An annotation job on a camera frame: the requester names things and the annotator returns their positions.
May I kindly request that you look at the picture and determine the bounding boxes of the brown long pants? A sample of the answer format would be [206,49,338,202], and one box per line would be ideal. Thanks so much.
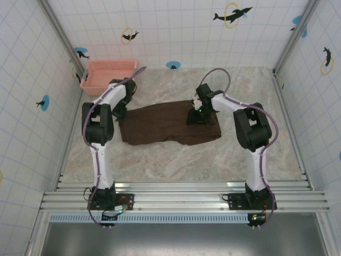
[118,99,222,147]

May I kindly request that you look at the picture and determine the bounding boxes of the pink plastic basket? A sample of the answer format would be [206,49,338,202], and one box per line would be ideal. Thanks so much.
[79,59,138,97]

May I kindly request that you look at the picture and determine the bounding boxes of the shark blue circle sticker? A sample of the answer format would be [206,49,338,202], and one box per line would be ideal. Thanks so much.
[74,47,91,60]

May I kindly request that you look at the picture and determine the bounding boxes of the fish blue circle sticker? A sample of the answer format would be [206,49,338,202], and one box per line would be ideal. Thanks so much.
[36,94,51,111]

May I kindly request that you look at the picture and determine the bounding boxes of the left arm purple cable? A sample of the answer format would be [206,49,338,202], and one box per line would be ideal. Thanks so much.
[83,66,148,229]

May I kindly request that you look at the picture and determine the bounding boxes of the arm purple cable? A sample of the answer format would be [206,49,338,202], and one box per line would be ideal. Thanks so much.
[199,68,280,229]
[83,66,148,229]

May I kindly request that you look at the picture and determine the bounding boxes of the small dolphin yellow ring sticker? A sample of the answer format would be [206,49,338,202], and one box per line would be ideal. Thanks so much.
[121,27,140,45]

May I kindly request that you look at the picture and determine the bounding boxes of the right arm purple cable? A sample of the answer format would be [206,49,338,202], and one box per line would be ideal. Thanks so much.
[199,68,280,229]

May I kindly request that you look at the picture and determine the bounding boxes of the aluminium mounting rail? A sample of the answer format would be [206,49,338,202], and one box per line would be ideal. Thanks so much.
[39,182,331,214]

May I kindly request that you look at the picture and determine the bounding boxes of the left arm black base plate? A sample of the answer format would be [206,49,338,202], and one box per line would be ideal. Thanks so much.
[87,193,136,211]

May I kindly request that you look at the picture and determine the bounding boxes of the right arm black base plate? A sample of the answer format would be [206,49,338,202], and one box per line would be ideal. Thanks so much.
[228,191,278,211]

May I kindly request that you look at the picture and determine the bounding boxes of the left aluminium corner post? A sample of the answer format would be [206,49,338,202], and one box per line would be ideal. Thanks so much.
[39,0,86,73]

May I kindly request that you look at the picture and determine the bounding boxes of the aluminium corner post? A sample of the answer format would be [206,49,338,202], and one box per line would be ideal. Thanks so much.
[39,0,86,73]
[274,0,320,75]

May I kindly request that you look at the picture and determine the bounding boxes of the large dolphin yellow ring sticker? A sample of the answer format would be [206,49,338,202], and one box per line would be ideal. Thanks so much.
[224,2,253,29]

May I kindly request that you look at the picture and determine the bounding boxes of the white slotted cable duct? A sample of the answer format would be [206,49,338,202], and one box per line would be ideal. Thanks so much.
[49,213,327,224]

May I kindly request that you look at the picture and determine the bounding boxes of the right aluminium corner post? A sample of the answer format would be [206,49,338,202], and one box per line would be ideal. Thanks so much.
[274,0,320,75]

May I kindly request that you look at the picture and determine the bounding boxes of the blue sticker behind post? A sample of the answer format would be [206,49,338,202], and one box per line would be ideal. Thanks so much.
[289,15,308,38]

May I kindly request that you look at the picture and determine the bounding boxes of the seahorse yellow ring sticker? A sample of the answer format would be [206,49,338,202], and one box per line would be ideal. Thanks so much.
[320,46,335,76]

